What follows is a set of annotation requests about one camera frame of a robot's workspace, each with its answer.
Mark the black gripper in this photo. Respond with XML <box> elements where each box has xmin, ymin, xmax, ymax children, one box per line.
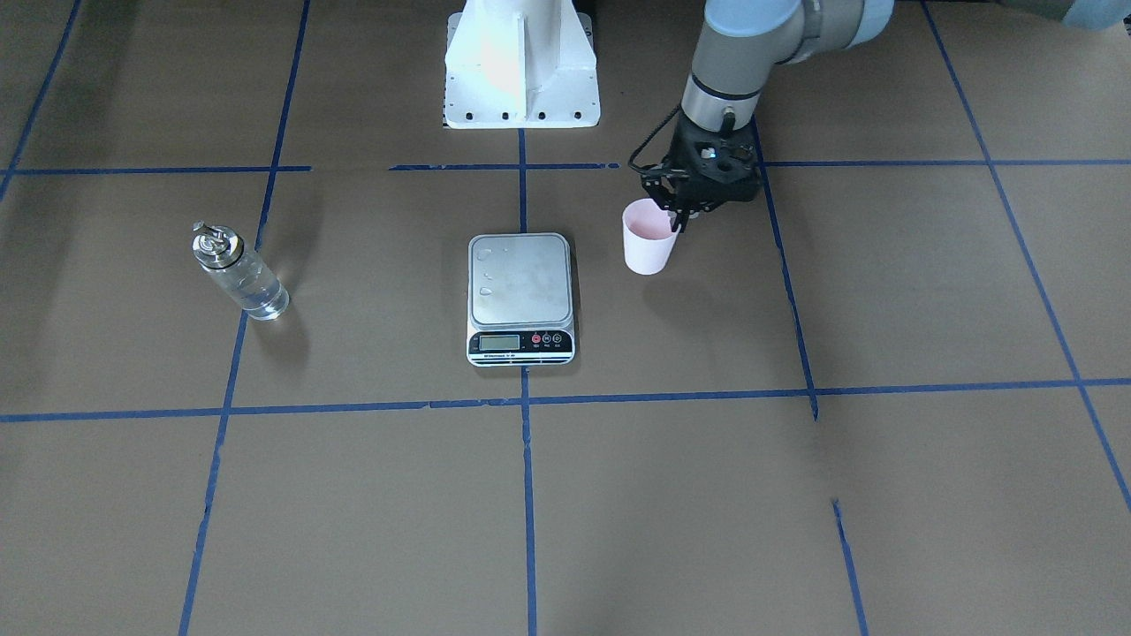
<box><xmin>640</xmin><ymin>119</ymin><xmax>763</xmax><ymax>234</ymax></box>

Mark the glass sauce bottle metal spout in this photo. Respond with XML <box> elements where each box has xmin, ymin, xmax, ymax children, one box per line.
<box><xmin>191</xmin><ymin>221</ymin><xmax>291</xmax><ymax>321</ymax></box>

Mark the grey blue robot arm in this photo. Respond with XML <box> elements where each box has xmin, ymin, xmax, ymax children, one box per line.
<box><xmin>627</xmin><ymin>1</ymin><xmax>896</xmax><ymax>235</ymax></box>

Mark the digital kitchen scale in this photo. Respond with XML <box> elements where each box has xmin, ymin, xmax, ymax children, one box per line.
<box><xmin>466</xmin><ymin>232</ymin><xmax>577</xmax><ymax>367</ymax></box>

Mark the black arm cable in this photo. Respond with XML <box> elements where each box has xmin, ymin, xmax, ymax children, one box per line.
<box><xmin>627</xmin><ymin>104</ymin><xmax>687</xmax><ymax>178</ymax></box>

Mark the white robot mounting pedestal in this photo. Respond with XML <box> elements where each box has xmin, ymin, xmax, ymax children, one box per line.
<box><xmin>442</xmin><ymin>1</ymin><xmax>602</xmax><ymax>130</ymax></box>

